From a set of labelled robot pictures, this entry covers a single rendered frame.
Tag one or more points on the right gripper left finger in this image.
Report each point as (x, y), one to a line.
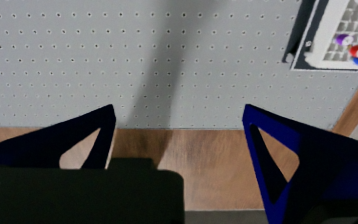
(44, 147)

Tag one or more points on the white grid rack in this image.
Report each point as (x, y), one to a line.
(336, 57)

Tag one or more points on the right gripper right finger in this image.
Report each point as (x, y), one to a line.
(327, 171)

